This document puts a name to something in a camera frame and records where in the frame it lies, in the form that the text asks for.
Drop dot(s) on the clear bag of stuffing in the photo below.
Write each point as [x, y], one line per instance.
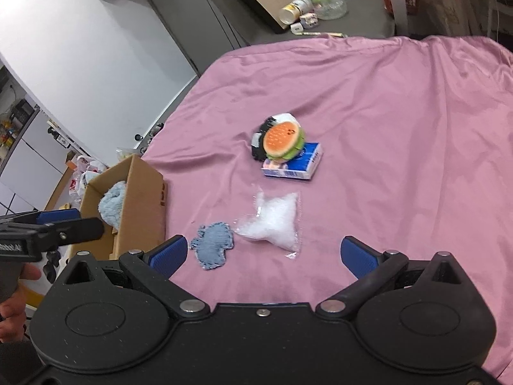
[275, 221]

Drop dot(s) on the white soft wad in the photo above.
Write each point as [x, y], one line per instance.
[285, 118]

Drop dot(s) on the person's left hand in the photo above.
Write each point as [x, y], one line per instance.
[13, 313]

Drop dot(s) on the denim cloth patch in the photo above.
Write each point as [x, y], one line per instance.
[211, 243]

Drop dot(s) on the black stitched cloth patch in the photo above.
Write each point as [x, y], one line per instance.
[257, 140]

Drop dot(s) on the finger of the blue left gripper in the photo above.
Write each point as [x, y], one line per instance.
[56, 216]
[76, 231]

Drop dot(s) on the tipped paper cup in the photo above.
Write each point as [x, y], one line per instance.
[294, 10]

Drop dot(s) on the white plastic bag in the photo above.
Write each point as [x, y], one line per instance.
[84, 170]

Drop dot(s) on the hamburger plush toy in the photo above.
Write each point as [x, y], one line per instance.
[283, 141]

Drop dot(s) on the blue tissue pack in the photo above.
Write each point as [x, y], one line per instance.
[301, 167]

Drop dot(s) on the pink bed sheet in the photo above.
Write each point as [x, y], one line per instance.
[417, 141]

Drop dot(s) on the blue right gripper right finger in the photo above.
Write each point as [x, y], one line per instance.
[359, 258]

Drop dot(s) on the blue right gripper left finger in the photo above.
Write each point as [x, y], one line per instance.
[168, 257]

